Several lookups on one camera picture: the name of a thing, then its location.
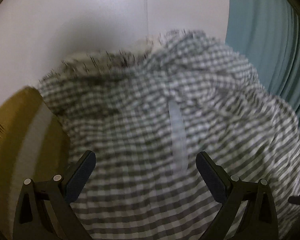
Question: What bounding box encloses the translucent plastic strip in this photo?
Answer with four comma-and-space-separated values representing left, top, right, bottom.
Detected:
168, 100, 187, 174

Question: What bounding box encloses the green curtain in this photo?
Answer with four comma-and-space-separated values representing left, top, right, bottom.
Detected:
226, 0, 300, 128

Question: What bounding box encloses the floral patterned pillow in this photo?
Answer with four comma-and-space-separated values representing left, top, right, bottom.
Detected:
39, 29, 187, 84

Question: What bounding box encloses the cardboard box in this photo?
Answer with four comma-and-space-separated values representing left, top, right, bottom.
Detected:
0, 87, 70, 239

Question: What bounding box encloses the grey checkered bed sheet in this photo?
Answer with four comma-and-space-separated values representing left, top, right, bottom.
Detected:
38, 31, 300, 239

